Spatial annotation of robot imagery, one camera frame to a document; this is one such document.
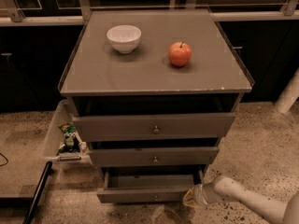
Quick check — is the black floor cable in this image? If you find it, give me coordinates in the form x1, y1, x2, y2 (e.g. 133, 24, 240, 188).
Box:
0, 152, 9, 168

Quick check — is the white cylindrical post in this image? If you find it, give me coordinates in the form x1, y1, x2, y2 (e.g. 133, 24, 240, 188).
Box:
275, 75, 299, 114

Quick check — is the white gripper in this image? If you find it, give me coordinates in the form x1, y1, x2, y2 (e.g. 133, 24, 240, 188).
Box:
183, 184, 217, 207

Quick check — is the grey middle drawer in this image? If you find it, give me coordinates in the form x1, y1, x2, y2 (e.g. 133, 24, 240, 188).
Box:
89, 147, 219, 167

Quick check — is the white ceramic bowl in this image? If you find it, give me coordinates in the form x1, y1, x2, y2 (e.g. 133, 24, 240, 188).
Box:
107, 25, 142, 54

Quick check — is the black pole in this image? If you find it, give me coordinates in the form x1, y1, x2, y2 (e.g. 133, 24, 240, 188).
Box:
22, 161, 52, 224

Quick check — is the green snack bag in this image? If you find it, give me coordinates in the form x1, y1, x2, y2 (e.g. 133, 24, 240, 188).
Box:
58, 122, 80, 153

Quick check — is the clear plastic bin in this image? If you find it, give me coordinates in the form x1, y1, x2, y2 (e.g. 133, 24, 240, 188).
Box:
43, 100, 91, 165

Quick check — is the grey drawer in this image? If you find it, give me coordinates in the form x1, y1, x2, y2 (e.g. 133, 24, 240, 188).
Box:
72, 113, 235, 142
89, 147, 219, 167
97, 166, 203, 203

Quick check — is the white metal railing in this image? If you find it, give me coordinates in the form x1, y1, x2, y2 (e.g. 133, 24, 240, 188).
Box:
0, 0, 299, 26

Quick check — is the grey drawer cabinet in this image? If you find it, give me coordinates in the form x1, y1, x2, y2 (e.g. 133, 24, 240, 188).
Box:
57, 8, 255, 185

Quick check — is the grey top drawer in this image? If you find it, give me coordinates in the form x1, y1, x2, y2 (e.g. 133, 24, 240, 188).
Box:
72, 113, 235, 142

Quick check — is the red apple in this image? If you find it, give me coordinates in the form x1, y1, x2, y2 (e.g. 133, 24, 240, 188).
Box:
168, 42, 192, 67

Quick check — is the grey bottom drawer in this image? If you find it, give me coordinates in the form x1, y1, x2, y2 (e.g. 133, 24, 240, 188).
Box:
97, 166, 203, 203

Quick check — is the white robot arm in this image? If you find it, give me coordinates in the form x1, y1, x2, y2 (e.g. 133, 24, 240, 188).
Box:
183, 175, 299, 224

